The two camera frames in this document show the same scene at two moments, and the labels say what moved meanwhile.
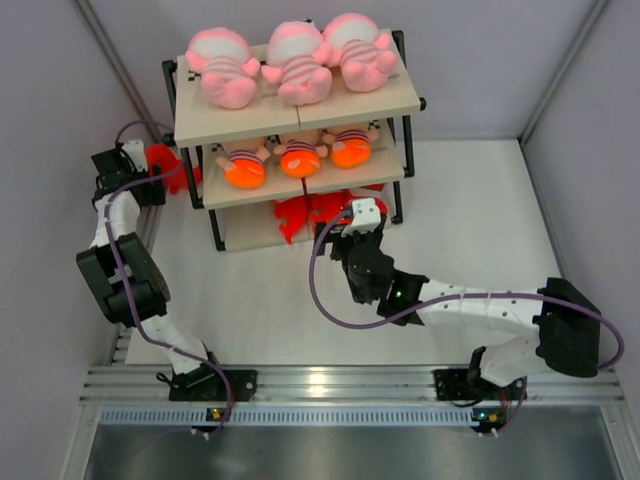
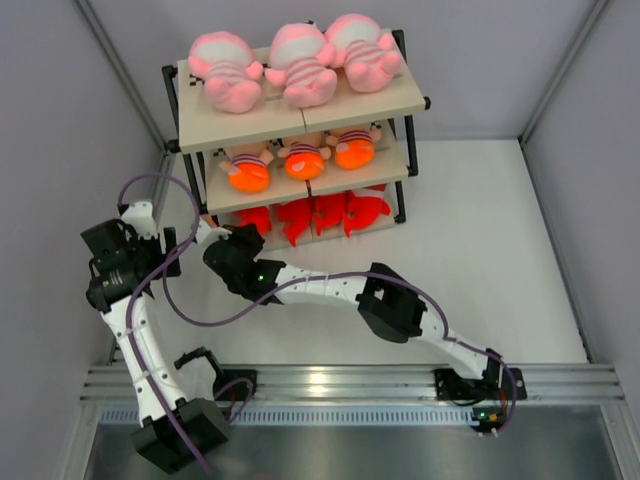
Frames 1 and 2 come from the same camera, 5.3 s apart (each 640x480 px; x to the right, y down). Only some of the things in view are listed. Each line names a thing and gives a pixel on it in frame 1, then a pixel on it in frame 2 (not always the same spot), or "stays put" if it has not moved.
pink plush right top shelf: [353, 41] stays put
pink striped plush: [222, 57] stays put
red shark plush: [327, 207] stays put
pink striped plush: [295, 54] stays put
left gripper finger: [153, 193] to [173, 268]
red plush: [173, 168] to [259, 216]
